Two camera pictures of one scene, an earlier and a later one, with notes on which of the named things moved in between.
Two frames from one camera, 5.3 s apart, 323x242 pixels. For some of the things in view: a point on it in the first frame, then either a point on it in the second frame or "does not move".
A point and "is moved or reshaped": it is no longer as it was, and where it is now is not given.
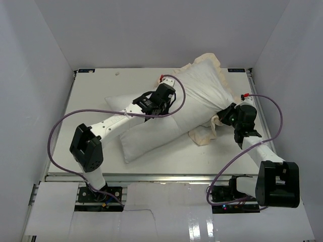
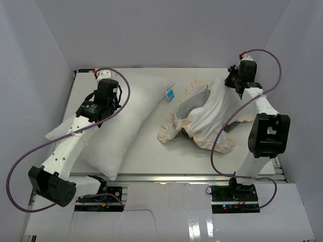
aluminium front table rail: x=164 y=178 does not move
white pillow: x=152 y=135 to x=105 y=152
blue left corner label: x=86 y=70 does not move
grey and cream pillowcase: x=207 y=93 is moved or reshaped
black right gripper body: x=230 y=117 to x=233 y=77
